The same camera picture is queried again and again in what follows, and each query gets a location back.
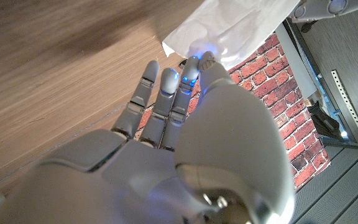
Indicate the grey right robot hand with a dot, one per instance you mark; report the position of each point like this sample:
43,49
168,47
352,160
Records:
222,140

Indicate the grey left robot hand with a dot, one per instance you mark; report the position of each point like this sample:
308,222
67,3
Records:
322,7

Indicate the white tissue sheet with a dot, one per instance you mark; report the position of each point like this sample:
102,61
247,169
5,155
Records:
228,28

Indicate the red brick printed backdrop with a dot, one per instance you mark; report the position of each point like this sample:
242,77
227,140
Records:
297,124

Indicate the perforated metal strip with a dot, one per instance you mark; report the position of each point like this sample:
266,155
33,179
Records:
350,105

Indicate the dark metal door frame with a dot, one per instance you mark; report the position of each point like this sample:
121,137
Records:
314,70

